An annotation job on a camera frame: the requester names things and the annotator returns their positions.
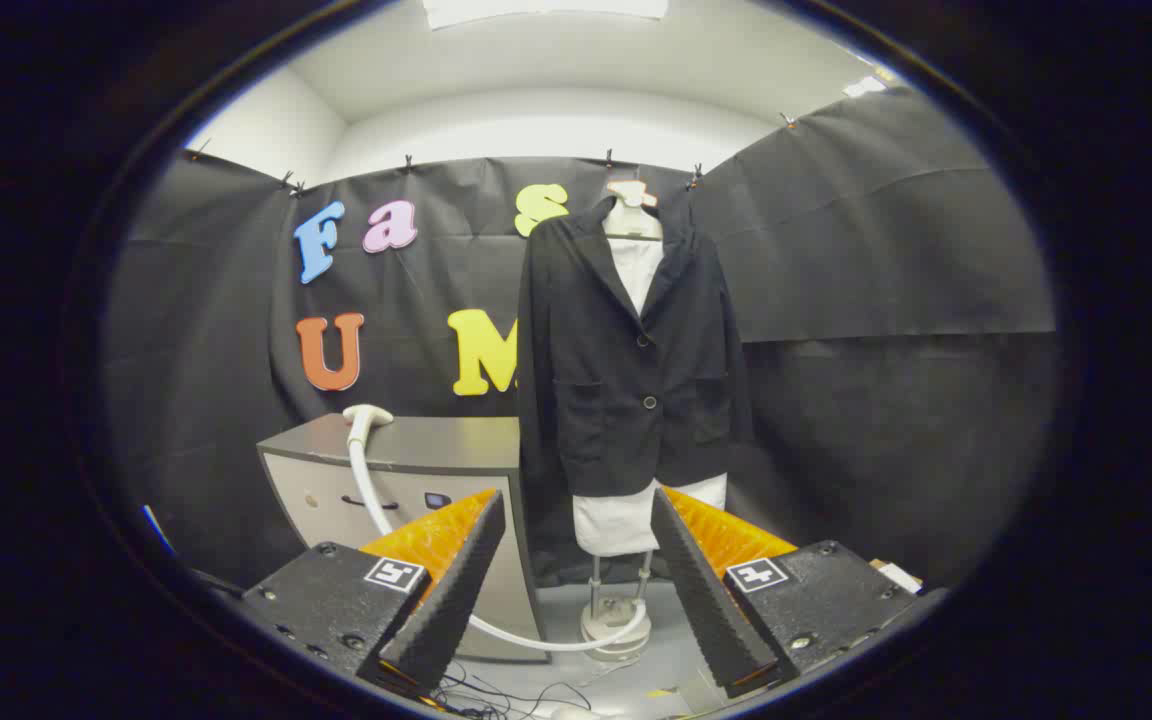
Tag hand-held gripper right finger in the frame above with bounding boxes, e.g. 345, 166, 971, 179
649, 485, 927, 701

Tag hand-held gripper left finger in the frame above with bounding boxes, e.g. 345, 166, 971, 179
241, 487, 508, 701

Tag garment steamer base with poles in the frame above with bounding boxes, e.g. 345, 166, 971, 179
579, 548, 655, 663

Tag white shirt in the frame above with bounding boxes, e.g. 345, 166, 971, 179
572, 238, 730, 559

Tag black suit jacket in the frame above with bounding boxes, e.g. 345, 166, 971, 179
516, 197, 755, 499

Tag cream plastic clothes hanger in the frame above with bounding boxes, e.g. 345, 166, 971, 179
603, 195, 665, 242

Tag grey cabinet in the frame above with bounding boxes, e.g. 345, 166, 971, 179
256, 414, 548, 664

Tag cardboard box with white label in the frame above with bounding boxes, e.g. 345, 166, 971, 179
870, 557, 928, 594

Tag black backdrop cloth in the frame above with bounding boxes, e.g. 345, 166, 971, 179
101, 85, 1057, 593

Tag black floor cables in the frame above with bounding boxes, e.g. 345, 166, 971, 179
434, 668, 593, 720

